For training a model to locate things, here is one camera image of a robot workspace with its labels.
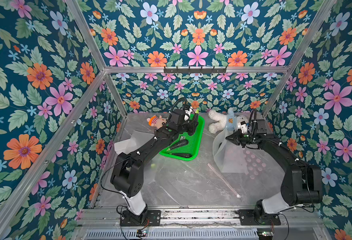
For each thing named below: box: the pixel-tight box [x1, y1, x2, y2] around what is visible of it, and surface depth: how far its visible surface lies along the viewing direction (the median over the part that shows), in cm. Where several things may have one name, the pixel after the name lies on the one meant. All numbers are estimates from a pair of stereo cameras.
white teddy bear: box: [208, 107, 249, 134], surface depth 107 cm
